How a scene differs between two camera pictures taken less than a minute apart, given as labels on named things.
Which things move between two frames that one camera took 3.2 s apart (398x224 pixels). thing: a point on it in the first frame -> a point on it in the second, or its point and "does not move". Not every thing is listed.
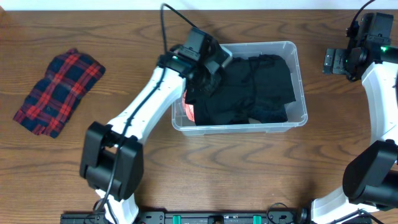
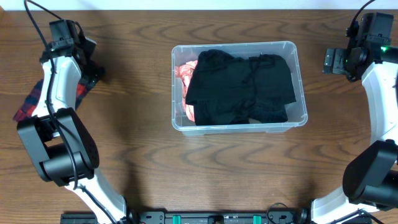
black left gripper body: (208, 84) -> (86, 62)
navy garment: (273, 111) does not move
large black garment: (255, 88) does not move
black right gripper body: (343, 62) does not move
